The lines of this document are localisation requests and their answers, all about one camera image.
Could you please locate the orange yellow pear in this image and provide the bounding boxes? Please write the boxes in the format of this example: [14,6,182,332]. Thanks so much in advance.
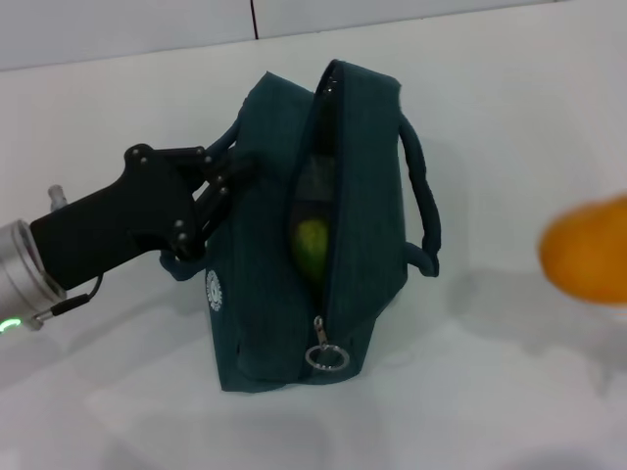
[538,194,627,307]

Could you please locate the green cucumber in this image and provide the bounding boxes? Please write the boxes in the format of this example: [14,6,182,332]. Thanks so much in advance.
[292,218,330,290]

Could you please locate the dark teal fabric lunch bag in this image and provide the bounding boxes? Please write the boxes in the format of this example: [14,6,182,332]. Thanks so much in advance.
[159,59,441,393]

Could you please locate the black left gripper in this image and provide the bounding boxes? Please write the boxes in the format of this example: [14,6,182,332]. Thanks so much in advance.
[29,144,256,290]

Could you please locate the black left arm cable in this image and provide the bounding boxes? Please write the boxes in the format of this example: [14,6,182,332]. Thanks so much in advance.
[51,273,105,317]

